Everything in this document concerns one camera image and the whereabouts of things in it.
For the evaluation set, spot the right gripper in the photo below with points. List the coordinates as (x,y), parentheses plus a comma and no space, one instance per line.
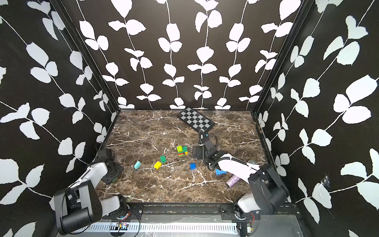
(199,153)

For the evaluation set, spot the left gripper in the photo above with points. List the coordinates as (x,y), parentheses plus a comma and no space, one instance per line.
(107,179)

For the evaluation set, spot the green long brick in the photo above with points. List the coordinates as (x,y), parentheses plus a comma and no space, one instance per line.
(185,150)

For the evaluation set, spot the teal small brick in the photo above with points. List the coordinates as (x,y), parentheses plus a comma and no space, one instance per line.
(137,165)

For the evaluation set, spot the yellow brick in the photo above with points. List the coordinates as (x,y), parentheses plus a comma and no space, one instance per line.
(157,165)

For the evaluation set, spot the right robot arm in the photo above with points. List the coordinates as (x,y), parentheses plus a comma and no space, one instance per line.
(267,190)

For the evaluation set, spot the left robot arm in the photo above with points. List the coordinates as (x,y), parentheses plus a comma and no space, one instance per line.
(79,206)

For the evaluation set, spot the blue long brick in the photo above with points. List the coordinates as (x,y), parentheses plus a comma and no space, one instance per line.
(220,172)

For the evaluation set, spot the black white checkerboard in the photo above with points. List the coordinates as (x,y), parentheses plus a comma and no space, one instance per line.
(195,120)

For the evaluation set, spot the purple glitter microphone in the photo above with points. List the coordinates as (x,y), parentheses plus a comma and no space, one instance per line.
(232,181)

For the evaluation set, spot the black mounting rail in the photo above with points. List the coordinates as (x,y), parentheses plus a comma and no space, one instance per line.
(225,210)

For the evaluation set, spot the white slotted cable duct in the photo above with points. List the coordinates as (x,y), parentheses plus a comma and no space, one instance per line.
(127,227)

